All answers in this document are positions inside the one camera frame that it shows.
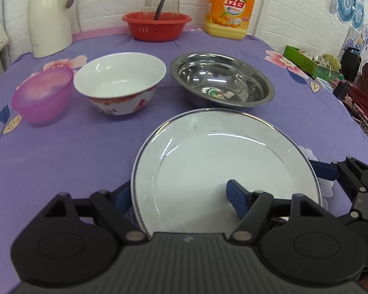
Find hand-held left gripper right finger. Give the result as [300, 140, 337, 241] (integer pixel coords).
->
[226, 179, 329, 242]

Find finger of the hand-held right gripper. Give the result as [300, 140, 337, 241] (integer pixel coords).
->
[309, 156, 368, 195]

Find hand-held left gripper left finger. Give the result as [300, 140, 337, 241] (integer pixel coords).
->
[46, 182, 149, 242]

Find white plate with grey rim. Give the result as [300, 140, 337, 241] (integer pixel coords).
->
[130, 108, 322, 239]

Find purple floral tablecloth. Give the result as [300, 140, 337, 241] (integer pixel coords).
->
[0, 26, 368, 294]

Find dark patterned cloth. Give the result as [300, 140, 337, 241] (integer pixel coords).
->
[333, 80, 368, 154]

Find green box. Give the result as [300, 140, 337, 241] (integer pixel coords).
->
[284, 45, 340, 80]

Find white bowl with red pattern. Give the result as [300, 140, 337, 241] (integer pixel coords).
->
[73, 52, 167, 116]

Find stainless steel bowl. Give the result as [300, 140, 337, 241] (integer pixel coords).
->
[170, 52, 275, 107]

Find pink plastic bowl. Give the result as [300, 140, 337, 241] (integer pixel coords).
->
[11, 66, 74, 126]

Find red plastic basin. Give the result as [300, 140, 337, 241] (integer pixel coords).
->
[122, 11, 192, 42]

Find blue paper fan decorations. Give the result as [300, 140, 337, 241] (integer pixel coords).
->
[334, 0, 366, 30]

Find yellow detergent bottle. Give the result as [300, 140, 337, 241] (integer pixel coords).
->
[204, 0, 258, 40]

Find white thermos jug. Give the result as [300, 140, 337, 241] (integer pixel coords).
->
[27, 0, 78, 59]

